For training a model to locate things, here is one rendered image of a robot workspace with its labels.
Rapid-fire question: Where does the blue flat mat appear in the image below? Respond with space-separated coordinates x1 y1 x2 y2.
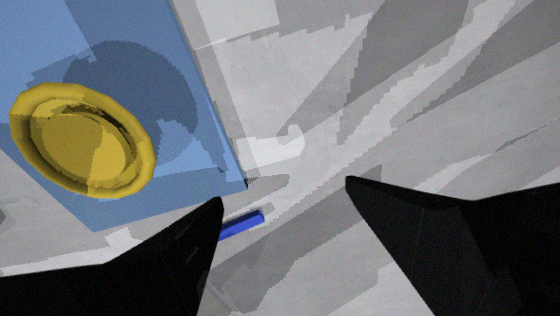
0 0 248 232

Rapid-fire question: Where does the blue rectangular bar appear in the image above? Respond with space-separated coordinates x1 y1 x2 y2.
218 210 264 242

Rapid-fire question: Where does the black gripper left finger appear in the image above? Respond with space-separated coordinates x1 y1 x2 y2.
0 196 224 316

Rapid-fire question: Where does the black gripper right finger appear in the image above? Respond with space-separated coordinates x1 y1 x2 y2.
345 175 560 316

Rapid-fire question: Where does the yellow plate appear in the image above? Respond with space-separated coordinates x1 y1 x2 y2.
8 82 157 199

